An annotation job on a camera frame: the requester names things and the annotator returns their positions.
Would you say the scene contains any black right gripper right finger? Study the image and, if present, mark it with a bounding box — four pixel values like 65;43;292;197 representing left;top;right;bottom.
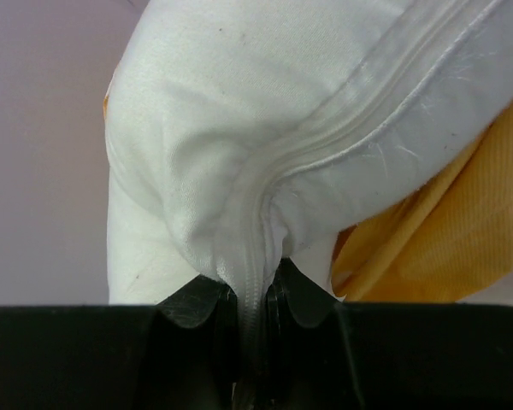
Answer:
266;260;513;409

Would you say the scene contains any white pillow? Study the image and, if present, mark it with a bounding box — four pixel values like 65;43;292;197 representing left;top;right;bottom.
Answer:
103;1;513;409

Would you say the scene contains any yellow printed pillowcase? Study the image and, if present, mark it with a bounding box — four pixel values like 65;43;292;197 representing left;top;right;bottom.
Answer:
107;102;513;304

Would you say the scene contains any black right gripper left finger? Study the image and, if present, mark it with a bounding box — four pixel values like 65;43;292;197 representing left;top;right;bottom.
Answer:
0;277;238;409

